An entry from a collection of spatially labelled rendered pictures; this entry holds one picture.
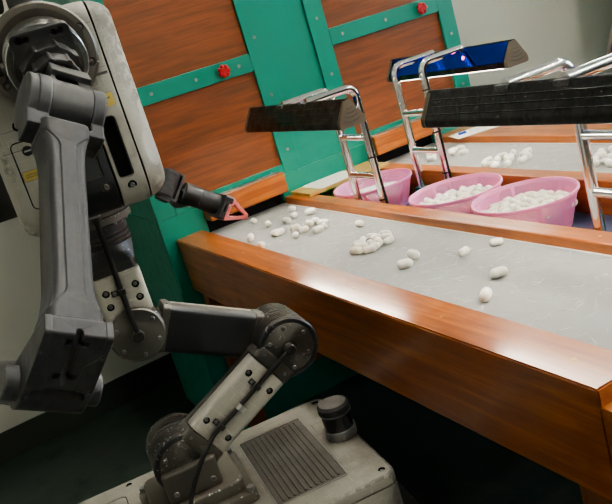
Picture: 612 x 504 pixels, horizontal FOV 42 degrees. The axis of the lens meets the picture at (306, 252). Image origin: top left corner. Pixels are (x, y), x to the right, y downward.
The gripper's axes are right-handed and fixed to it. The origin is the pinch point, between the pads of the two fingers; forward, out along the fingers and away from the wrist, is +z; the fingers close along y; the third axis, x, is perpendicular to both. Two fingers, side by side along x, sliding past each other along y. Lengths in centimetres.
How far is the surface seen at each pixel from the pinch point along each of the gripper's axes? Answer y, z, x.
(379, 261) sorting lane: -48, 17, 1
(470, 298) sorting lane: -88, 13, 4
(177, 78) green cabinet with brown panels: 47, -19, -36
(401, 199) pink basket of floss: 6, 52, -23
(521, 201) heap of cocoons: -50, 50, -26
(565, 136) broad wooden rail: -21, 84, -58
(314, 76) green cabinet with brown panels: 48, 27, -57
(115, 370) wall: 125, 20, 76
